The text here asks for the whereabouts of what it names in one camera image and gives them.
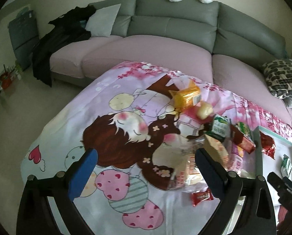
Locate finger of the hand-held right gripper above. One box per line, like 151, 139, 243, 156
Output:
267, 172, 292, 212

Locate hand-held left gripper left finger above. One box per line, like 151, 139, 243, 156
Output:
15, 149, 98, 235

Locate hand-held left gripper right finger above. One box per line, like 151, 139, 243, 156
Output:
194, 148, 277, 235

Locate teal framed white tray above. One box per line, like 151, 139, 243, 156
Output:
255, 125, 292, 202

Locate green white biscuit packet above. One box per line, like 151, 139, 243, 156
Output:
205, 115, 231, 141

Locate small green white packet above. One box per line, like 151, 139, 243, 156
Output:
280, 154, 292, 180

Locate clear wafer packet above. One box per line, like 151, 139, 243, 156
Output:
164, 137, 210, 193

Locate small red candy packet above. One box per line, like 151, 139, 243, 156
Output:
191, 188, 214, 207

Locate dark red snack packet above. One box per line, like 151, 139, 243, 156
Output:
230, 124, 256, 154

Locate shiny red snack packet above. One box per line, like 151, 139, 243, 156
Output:
260, 132, 277, 159

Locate green gold snack packet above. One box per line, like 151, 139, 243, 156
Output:
235, 122, 252, 136

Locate pale yellow pastry packet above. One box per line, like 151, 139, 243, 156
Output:
196, 101, 214, 121

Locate cartoon printed blanket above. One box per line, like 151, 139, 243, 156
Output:
22, 61, 292, 235

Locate orange snack packet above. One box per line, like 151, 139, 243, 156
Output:
168, 80, 202, 115

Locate black white patterned cushion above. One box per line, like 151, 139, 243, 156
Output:
262, 59, 292, 99

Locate red floor object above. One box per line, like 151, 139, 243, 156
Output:
0, 64, 22, 90

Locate grey sofa with pink cover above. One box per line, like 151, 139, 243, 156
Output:
32, 0, 292, 134

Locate black clothes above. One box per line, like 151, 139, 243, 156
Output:
32, 5, 97, 87

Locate blue grey cabinet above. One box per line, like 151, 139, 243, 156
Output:
8, 10, 40, 72

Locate light grey pillow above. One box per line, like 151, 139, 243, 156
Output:
85, 4, 122, 38

